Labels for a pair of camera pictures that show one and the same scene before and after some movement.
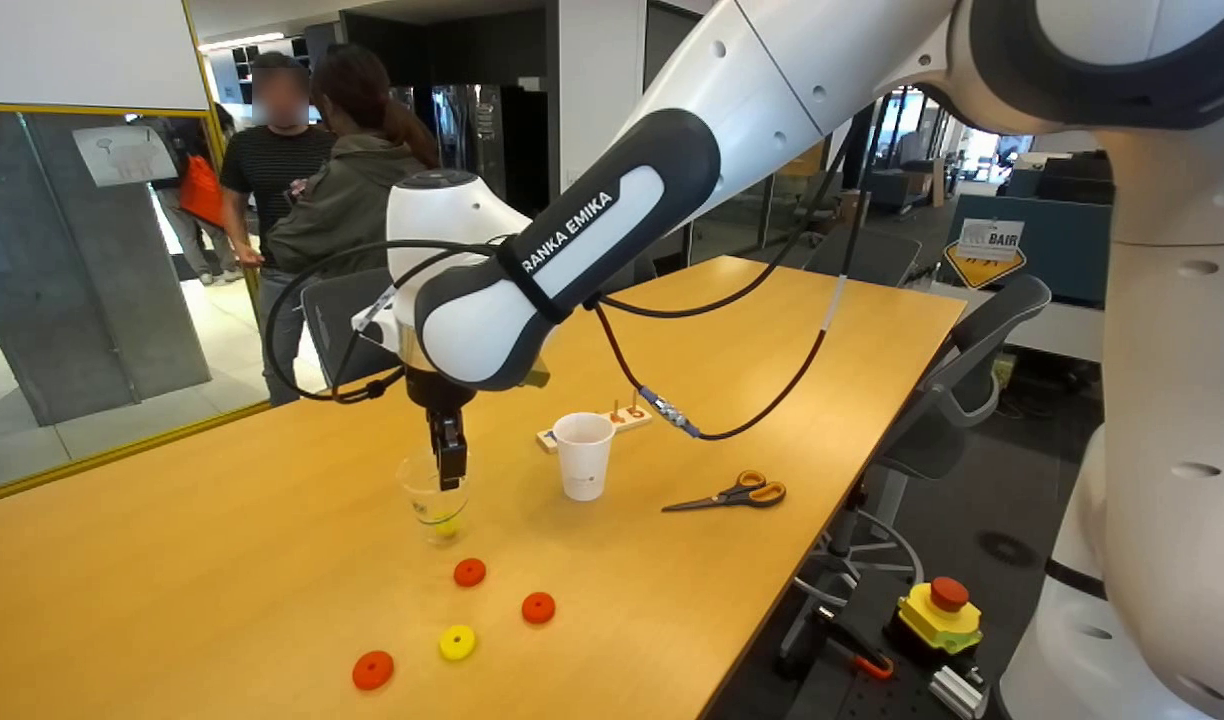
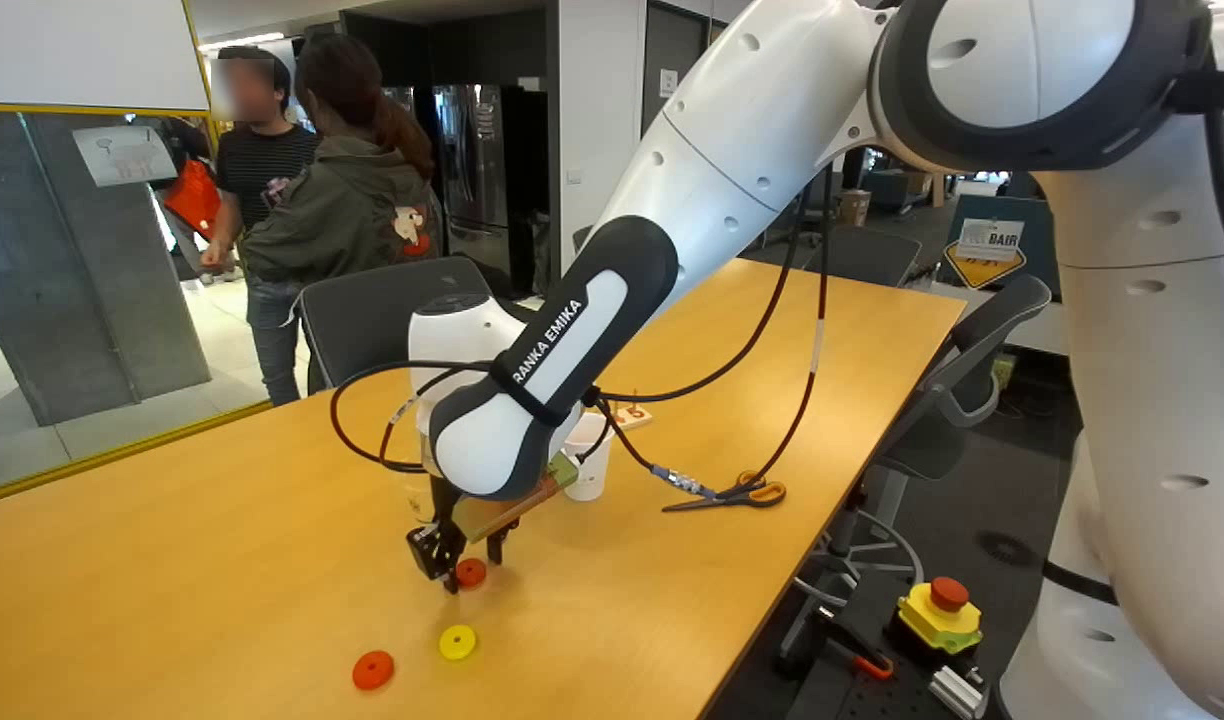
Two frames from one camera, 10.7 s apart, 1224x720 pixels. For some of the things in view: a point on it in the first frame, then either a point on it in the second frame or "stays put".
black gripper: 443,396 to 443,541
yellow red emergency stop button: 946,612 stays put
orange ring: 369,669 stays put
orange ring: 468,573 stays put
